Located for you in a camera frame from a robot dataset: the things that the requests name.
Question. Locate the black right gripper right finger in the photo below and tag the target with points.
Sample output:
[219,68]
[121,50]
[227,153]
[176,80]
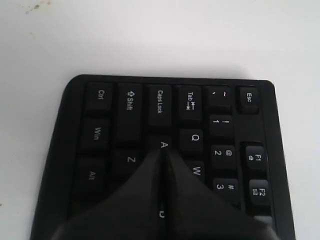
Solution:
[194,212]

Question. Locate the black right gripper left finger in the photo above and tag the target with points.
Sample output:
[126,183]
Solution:
[130,213]

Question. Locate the black acer keyboard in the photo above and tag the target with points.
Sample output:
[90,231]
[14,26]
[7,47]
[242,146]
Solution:
[227,132]

